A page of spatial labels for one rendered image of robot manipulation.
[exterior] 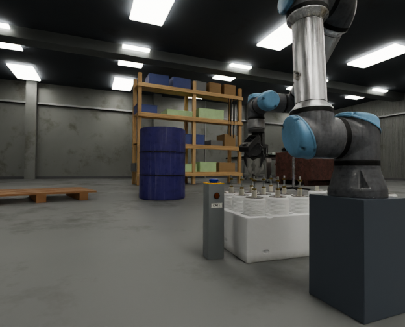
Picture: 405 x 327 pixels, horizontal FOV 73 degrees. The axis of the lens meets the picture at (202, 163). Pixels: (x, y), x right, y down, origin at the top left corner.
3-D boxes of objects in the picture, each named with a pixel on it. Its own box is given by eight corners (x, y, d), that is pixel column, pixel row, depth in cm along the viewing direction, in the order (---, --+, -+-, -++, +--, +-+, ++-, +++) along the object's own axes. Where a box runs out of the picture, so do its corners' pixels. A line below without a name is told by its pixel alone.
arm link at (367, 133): (392, 160, 73) (392, 110, 73) (347, 159, 70) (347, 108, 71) (359, 161, 85) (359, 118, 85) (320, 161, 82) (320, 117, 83)
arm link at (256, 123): (260, 117, 114) (243, 119, 119) (260, 128, 114) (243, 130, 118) (267, 120, 120) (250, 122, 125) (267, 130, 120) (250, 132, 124)
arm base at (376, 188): (401, 197, 73) (401, 160, 73) (362, 199, 68) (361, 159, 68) (352, 192, 87) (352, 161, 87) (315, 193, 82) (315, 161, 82)
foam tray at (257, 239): (326, 254, 119) (325, 213, 120) (246, 263, 107) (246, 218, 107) (274, 233, 156) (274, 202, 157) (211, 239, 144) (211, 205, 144)
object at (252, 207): (256, 235, 123) (256, 196, 124) (270, 241, 115) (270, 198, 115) (238, 238, 119) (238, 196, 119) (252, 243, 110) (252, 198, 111)
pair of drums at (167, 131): (177, 191, 443) (178, 137, 445) (202, 199, 330) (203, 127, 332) (131, 192, 418) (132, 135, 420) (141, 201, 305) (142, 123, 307)
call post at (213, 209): (224, 258, 113) (224, 183, 113) (208, 260, 111) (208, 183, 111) (217, 253, 120) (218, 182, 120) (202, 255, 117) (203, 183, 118)
